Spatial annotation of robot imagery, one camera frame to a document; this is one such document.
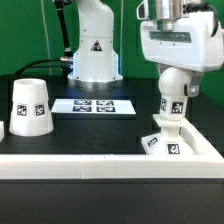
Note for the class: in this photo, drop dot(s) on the white marker sheet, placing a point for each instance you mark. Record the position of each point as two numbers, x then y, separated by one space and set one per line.
93 106

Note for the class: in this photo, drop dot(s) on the white lamp bulb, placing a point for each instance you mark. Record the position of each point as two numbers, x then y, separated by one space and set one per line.
172 85

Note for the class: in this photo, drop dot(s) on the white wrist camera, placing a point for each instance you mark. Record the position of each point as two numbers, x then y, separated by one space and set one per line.
143 10

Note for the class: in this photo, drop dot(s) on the white lamp base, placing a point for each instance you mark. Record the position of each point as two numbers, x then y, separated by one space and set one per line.
168 142

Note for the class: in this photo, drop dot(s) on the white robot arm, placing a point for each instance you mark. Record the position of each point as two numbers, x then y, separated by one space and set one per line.
95 61

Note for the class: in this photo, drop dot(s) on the white frame wall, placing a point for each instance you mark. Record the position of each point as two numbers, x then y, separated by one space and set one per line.
206 163

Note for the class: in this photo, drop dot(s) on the white block at left edge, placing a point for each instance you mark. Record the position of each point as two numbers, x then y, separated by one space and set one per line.
1 130

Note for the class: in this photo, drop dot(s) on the white lamp shade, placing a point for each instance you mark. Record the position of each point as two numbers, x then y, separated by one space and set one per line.
30 115

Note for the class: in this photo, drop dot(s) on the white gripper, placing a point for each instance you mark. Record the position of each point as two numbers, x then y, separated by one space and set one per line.
189 46

